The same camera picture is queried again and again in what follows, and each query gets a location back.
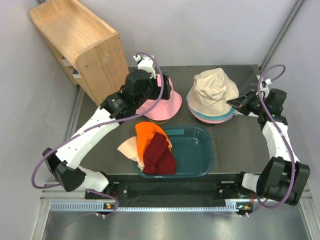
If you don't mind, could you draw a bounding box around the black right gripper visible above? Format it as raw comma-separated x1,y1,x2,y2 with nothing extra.
227,90,268,117

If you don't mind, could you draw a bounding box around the turquoise bucket hat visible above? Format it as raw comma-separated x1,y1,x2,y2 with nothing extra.
188,106,235,120

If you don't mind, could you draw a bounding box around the lavender bucket hat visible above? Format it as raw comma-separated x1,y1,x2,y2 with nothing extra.
227,113,234,120

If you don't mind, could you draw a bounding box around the beige bucket hat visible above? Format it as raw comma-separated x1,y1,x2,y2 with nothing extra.
187,68,240,117

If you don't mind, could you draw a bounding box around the dark red bucket hat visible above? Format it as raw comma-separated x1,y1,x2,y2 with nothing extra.
143,132,177,175

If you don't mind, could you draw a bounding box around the light pink bucket hat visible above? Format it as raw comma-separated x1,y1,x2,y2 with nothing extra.
195,115,229,126

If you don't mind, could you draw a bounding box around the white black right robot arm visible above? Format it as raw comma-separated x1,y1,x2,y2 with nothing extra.
233,88,310,206

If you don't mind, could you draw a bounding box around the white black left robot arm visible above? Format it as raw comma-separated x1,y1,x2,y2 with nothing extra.
44,68,239,199

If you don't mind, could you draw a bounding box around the orange bucket hat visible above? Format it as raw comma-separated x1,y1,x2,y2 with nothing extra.
135,121,172,162

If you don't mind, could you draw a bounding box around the teal plastic basin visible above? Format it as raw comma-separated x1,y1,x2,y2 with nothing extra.
133,125,214,179

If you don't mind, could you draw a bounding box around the peach bucket hat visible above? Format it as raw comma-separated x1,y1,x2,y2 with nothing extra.
117,136,145,171

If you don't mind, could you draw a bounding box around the wooden shelf unit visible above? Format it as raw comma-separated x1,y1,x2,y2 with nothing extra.
29,0,129,105

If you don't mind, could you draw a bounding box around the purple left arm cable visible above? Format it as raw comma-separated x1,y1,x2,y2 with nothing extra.
31,51,166,217

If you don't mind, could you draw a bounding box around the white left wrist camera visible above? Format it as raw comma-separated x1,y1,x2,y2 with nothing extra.
133,55,156,78

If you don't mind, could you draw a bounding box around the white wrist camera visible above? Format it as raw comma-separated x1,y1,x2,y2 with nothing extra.
133,55,156,78
259,78,272,98

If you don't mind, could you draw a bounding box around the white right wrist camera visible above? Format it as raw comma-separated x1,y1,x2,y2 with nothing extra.
259,78,272,98

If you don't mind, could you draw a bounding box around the gold wire hat stand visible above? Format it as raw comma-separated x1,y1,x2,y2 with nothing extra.
148,118,170,125

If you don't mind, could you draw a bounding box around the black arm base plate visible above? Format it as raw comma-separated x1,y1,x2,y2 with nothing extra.
102,180,249,201

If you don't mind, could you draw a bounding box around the aluminium frame rail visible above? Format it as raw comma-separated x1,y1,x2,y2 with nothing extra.
31,174,320,240

